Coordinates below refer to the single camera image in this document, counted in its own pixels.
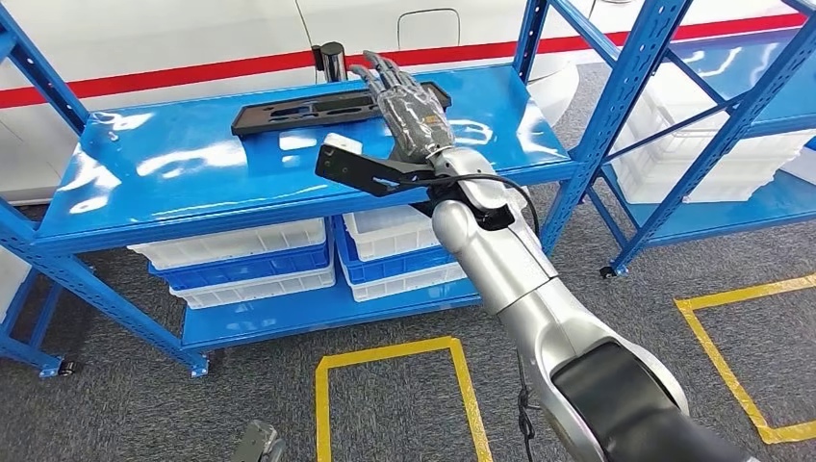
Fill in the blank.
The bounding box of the white car fuel flap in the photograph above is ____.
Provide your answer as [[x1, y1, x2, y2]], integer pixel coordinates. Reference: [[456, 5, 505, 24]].
[[396, 7, 462, 51]]

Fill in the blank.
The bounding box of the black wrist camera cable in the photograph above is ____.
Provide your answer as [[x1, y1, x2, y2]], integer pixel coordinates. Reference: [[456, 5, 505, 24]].
[[381, 173, 542, 239]]

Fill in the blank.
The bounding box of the black cylindrical post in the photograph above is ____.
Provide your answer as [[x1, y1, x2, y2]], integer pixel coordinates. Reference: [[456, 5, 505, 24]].
[[311, 40, 348, 84]]

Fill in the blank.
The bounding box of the yellow floor tape square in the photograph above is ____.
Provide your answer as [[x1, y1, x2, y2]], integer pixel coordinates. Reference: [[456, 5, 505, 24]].
[[315, 336, 494, 462], [674, 272, 816, 446]]

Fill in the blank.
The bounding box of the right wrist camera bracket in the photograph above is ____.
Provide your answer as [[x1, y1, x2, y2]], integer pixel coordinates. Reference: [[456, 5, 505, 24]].
[[314, 132, 441, 199]]

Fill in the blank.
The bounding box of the black hanging arm cable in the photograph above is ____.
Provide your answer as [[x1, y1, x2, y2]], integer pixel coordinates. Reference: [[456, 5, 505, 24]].
[[515, 346, 538, 462]]

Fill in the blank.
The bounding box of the black plastic plate frame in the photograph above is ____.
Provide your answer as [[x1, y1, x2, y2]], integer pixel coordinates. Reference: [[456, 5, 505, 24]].
[[230, 81, 452, 139]]

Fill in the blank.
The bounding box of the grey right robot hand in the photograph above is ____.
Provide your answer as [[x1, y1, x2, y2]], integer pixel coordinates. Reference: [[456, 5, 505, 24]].
[[348, 49, 456, 164]]

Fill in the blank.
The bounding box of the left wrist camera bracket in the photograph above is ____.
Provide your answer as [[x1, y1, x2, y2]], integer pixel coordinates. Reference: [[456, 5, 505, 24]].
[[230, 419, 275, 462]]

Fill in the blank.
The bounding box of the blue metal shelf rack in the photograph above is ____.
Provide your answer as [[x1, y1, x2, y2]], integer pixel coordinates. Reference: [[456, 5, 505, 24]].
[[0, 0, 693, 379], [0, 244, 78, 379], [585, 0, 816, 280]]

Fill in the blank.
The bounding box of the large white plastic crate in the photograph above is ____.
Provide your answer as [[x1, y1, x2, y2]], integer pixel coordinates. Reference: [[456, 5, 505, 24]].
[[627, 64, 816, 168], [610, 130, 816, 205]]

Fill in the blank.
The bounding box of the white car red stripe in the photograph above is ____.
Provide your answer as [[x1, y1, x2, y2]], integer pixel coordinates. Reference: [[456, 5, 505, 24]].
[[0, 0, 816, 207]]

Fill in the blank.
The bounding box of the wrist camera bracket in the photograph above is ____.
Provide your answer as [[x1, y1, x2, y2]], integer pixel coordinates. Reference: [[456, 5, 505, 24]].
[[230, 419, 275, 462], [314, 132, 441, 199]]

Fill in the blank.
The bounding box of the blue plastic crate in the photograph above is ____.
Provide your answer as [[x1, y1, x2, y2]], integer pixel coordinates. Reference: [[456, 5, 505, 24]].
[[332, 217, 459, 286], [148, 242, 333, 294]]

